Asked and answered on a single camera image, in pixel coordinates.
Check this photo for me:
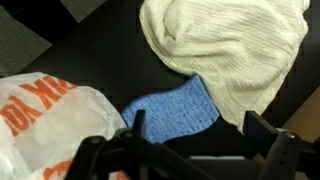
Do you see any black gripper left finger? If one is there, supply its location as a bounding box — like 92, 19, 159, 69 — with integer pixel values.
64, 110, 214, 180

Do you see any blue sponge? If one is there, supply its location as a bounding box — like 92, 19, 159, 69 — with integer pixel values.
121, 75, 220, 143

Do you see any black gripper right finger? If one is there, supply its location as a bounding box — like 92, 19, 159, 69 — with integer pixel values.
243, 111, 320, 180

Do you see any white towel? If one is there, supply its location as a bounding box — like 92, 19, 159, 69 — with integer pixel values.
139, 0, 311, 129

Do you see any white orange plastic bag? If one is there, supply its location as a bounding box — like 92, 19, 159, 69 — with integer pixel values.
0, 72, 125, 180

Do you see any cardboard box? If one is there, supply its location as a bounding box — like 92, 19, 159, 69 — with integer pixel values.
284, 87, 320, 142

